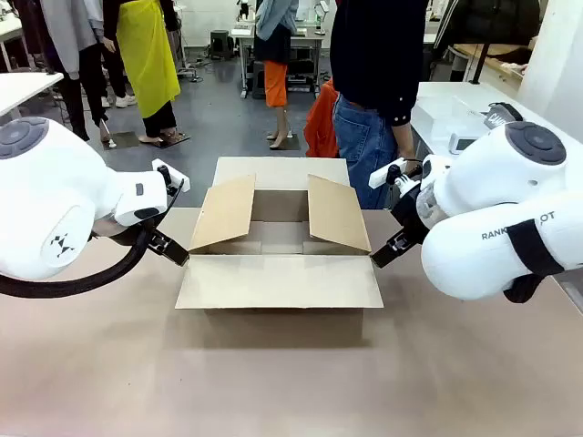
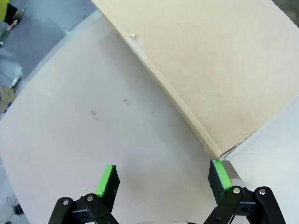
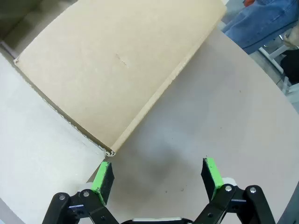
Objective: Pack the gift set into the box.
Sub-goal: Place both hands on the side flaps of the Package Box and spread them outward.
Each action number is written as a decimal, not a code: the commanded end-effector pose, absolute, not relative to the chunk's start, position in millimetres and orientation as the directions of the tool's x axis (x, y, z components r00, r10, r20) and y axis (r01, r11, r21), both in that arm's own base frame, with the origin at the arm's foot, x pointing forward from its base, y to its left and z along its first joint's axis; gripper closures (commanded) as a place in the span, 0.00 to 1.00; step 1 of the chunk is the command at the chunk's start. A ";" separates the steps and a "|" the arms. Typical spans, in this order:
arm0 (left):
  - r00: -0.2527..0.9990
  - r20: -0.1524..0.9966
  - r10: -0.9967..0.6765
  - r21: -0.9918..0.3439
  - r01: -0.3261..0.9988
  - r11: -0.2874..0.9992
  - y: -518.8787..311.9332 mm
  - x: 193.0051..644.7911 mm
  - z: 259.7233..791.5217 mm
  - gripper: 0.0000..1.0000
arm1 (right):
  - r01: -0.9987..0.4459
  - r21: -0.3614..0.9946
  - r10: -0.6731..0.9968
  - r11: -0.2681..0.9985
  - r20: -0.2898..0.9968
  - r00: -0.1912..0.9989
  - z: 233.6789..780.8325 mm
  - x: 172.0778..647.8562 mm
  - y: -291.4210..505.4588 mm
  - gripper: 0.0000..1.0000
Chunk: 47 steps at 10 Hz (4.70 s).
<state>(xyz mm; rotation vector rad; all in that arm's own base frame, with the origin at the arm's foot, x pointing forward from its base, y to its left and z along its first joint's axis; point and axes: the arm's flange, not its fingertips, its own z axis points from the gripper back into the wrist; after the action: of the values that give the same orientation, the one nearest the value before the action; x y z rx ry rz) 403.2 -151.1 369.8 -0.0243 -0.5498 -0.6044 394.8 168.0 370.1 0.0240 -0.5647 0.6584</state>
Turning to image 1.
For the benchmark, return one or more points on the mannequin with orange skirt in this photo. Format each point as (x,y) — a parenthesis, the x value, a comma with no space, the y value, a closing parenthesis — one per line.
(275,68)

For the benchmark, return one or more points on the small white table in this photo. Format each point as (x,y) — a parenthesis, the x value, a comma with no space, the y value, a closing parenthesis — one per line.
(23,88)

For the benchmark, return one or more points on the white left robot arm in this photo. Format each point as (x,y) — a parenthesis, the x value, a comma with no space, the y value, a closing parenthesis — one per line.
(50,191)

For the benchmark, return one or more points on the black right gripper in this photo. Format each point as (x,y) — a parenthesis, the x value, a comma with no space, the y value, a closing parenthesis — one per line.
(407,209)

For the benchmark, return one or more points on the black labelled pouch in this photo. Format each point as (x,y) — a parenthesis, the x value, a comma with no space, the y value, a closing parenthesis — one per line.
(503,116)

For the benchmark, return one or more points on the person in dark shirt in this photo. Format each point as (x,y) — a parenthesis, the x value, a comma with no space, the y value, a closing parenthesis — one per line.
(378,50)

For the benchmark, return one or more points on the blue jeans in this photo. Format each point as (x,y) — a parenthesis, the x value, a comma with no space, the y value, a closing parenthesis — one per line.
(364,145)

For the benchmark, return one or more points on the person's left forearm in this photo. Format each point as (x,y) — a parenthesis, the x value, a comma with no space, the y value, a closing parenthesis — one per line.
(404,141)

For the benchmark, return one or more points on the black stool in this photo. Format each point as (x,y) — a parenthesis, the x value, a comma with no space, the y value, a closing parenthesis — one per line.
(258,79)

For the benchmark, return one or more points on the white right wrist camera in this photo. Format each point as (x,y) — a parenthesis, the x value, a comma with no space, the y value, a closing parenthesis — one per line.
(387,175)

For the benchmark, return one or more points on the white workbench with equipment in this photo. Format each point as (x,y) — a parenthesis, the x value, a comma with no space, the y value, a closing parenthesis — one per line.
(296,43)

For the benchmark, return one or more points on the orange cloth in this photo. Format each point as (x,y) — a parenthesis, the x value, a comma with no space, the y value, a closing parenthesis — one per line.
(321,123)

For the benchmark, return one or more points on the large white side table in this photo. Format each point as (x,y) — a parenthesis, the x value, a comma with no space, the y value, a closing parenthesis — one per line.
(437,91)

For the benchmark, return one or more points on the white sneakers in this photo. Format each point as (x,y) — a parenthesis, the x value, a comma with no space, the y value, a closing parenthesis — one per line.
(123,101)

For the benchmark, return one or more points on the black pole stand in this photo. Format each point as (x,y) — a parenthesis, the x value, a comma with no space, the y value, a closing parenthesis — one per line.
(478,64)

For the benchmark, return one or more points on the wooden table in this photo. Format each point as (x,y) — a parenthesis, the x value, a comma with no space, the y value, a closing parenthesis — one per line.
(505,57)

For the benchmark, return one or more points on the brown cardboard box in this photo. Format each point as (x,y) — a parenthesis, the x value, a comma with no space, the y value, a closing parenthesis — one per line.
(278,277)

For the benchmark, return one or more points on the white gray handheld device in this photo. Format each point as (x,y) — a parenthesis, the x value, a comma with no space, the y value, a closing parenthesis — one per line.
(463,143)

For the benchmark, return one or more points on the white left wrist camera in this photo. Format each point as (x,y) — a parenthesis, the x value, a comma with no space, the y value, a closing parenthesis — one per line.
(170,175)

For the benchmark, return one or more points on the person in black jacket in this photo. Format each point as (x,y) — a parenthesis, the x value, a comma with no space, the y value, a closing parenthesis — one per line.
(492,20)

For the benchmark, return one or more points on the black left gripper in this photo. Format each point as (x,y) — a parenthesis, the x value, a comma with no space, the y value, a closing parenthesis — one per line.
(129,239)

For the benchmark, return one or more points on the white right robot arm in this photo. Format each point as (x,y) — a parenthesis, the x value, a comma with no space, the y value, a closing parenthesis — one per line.
(492,182)

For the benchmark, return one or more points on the mannequin with yellow apron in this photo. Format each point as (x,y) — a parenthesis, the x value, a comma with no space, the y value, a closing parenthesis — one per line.
(148,59)

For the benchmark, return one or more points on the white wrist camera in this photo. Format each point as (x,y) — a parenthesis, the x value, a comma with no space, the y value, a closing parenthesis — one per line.
(170,175)
(387,175)

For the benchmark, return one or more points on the clear plastic box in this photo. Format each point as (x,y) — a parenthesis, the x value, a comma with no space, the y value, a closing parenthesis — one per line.
(448,118)

